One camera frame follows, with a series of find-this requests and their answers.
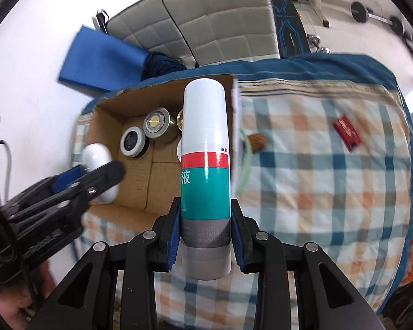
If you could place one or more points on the short barbell on floor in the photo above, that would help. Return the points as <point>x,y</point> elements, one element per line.
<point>362,14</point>

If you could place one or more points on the black and silver round tin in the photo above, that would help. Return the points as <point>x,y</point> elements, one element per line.
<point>134,142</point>

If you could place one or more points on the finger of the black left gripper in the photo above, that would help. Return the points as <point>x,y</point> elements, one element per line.
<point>72,202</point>
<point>45,188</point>

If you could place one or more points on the plaid checkered tablecloth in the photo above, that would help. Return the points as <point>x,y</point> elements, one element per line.
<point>305,185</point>

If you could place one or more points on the right grey quilted cushion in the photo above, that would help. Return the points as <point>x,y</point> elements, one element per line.
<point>218,31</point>

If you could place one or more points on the open cardboard box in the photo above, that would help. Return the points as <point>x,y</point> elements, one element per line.
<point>152,181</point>

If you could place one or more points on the large silver round tin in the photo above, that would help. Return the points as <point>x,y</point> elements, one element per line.
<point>159,125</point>

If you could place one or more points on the grey quilted cushion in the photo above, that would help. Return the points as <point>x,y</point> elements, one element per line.
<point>147,24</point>
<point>218,31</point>

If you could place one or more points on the left grey quilted cushion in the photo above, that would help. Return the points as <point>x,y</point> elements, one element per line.
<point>147,24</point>

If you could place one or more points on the left hand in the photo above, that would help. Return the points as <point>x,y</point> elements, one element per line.
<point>17,297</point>

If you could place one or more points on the red rectangular packet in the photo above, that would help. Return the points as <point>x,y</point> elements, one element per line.
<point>347,133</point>

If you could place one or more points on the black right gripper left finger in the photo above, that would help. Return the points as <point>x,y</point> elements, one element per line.
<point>85,298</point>

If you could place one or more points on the brown walnut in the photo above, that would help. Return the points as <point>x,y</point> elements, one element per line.
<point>258,142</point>

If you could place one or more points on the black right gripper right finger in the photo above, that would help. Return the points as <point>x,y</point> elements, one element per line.
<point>326,299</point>

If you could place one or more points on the white lidded round jar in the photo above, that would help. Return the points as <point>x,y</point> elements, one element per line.
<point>179,151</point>

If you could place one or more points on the small white oval case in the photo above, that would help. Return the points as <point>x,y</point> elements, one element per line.
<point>104,172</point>

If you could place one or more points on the gold round tin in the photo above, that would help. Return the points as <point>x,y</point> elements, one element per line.
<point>179,120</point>

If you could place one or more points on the dark blue folded umbrella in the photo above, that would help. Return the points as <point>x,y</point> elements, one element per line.
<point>157,64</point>

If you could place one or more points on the white and teal spray bottle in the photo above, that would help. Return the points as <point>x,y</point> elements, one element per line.
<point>205,181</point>

